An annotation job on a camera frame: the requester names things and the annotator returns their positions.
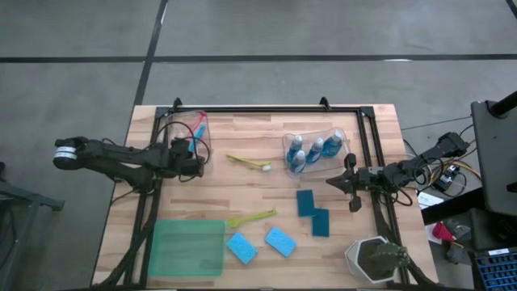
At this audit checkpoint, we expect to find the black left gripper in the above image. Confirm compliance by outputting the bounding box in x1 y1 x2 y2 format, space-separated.
167 138 205 179

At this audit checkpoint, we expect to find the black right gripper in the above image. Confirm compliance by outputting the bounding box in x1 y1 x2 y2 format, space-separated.
326 152 380 214

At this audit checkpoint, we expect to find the pink dish brush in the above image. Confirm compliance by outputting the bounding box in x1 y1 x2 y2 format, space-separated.
192 112 208 131

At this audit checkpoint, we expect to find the dark teal scouring pad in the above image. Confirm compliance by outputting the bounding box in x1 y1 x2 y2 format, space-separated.
311 208 330 238
296 189 316 218

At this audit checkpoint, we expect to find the yellow-green dish brush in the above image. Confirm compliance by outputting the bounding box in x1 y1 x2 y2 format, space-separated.
226 207 278 229
225 154 272 172

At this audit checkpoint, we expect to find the light blue sponge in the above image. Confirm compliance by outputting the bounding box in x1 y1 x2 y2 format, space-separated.
225 231 259 266
264 226 298 259

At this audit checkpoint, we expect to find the clear plastic bin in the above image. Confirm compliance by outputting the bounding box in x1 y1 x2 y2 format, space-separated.
281 127 351 175
166 109 212 167

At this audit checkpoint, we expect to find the white hexagonal plant pot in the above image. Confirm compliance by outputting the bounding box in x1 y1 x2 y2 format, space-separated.
344 235 405 284

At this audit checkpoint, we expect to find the white paper sheet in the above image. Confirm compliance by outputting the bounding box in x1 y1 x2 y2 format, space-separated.
417 191 445 210

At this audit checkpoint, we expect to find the green cactus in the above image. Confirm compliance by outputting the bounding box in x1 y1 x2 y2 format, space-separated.
368 241 411 272

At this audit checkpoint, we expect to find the teal plastic bin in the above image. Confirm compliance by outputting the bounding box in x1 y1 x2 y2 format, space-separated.
147 219 227 278

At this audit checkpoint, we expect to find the blue metal electronic device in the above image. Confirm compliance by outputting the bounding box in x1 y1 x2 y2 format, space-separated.
434 163 461 193

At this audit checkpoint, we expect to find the red object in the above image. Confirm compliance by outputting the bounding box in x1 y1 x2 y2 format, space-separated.
431 221 456 243

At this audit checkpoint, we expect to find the black desk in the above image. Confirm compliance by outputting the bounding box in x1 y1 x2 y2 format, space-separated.
422 188 517 254

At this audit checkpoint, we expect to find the grey cloth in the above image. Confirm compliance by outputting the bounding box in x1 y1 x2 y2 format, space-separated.
443 221 473 266

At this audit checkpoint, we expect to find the black flat panel stand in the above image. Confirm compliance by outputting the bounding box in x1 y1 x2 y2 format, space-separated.
470 91 517 217

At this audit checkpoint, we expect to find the grey metal stand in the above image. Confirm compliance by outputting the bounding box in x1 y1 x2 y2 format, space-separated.
0 161 66 291

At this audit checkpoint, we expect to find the backlit computer keyboard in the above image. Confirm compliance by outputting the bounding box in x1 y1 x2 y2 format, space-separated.
475 250 517 291

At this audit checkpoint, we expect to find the black metal table frame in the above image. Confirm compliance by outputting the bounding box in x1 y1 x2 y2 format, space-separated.
92 103 437 291

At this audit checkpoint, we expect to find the black floor cable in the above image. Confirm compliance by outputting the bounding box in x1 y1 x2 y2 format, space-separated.
401 116 473 133

